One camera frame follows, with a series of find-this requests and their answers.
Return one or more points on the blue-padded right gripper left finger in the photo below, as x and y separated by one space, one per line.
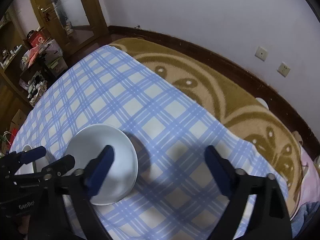
49 218

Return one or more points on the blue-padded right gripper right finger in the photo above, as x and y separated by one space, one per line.
269 218

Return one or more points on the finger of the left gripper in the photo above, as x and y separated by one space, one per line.
32 155
60 167

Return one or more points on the large plain white bowl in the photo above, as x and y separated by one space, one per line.
30 164

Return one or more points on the white bowl with red seal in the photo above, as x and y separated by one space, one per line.
109 161

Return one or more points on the red paper shopping bag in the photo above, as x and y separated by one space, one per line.
9 136

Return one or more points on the cardboard box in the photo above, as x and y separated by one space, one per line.
19 118

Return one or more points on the wooden wardrobe with shelves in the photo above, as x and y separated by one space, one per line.
13 47

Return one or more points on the wicker basket with items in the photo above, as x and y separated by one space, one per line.
37 86

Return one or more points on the small cluttered side table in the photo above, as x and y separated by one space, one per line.
45 59

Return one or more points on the blue plaid cloth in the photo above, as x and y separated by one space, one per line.
175 195

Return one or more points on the red bag on table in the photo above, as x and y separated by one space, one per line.
36 37

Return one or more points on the brown patterned blanket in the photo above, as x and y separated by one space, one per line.
235 108

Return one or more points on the white wall outlet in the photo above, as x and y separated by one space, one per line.
283 69

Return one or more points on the white wall socket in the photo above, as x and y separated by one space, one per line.
261 53

